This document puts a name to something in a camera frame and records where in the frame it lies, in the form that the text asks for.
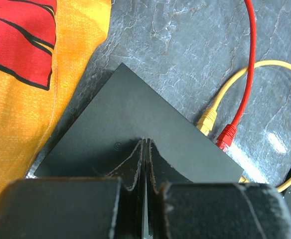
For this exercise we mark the orange Mickey Mouse pillow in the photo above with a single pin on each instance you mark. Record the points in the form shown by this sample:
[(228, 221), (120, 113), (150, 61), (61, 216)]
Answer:
[(45, 46)]

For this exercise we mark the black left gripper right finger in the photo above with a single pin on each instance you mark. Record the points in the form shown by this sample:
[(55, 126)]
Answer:
[(180, 209)]

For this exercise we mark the black network switch box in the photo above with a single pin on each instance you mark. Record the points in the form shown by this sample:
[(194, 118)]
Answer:
[(123, 112)]

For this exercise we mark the yellow ethernet cable long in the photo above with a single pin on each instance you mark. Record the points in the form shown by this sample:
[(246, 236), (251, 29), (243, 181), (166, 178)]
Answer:
[(206, 122)]

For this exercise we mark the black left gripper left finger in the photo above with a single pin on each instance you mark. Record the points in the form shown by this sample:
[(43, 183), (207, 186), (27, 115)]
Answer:
[(109, 207)]

